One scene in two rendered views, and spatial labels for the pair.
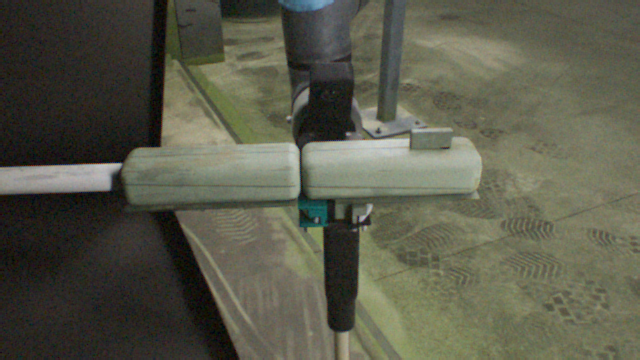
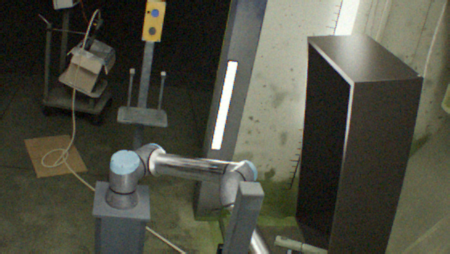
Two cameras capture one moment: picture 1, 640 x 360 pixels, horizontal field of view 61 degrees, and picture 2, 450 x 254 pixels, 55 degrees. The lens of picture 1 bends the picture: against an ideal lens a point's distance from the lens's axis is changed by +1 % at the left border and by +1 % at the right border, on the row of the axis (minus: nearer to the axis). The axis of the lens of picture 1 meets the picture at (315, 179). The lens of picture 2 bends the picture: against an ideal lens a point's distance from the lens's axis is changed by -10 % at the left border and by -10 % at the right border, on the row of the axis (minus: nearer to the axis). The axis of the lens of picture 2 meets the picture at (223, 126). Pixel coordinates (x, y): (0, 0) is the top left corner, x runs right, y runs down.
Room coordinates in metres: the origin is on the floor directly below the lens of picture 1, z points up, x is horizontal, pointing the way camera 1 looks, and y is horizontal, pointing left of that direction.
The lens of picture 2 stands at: (2.50, -0.16, 2.20)
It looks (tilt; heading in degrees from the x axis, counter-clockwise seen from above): 26 degrees down; 191
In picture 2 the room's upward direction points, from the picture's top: 12 degrees clockwise
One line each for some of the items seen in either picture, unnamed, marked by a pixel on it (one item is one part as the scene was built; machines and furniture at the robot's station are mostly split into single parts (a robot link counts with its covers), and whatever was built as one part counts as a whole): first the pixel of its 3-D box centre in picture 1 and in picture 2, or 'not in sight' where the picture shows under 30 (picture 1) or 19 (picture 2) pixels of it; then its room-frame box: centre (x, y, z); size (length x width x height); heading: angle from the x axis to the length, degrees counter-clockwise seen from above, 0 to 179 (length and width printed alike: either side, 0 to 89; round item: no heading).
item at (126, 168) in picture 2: not in sight; (124, 170); (0.59, -0.99, 0.83); 0.17 x 0.15 x 0.18; 163
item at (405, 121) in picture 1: (385, 120); not in sight; (1.64, -0.24, 0.01); 0.20 x 0.20 x 0.01; 25
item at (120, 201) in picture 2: not in sight; (122, 192); (0.60, -0.99, 0.69); 0.19 x 0.19 x 0.10
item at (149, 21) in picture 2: not in sight; (153, 20); (-0.19, -1.25, 1.42); 0.12 x 0.06 x 0.26; 115
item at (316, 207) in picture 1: (312, 203); not in sight; (0.40, 0.00, 0.52); 0.04 x 0.03 x 0.02; 1
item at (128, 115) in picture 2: not in sight; (145, 94); (-0.10, -1.20, 0.95); 0.26 x 0.15 x 0.32; 115
